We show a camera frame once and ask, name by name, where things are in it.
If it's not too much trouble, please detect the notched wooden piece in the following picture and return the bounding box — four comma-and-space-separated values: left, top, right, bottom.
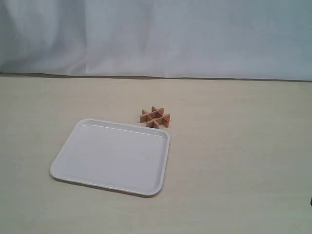
140, 109, 154, 128
149, 108, 164, 119
153, 114, 171, 129
152, 106, 171, 128

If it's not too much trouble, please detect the white rectangular plastic tray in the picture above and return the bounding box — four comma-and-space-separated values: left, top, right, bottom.
50, 118, 171, 197

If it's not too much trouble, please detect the white backdrop cloth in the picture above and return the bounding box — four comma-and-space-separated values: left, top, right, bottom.
0, 0, 312, 80

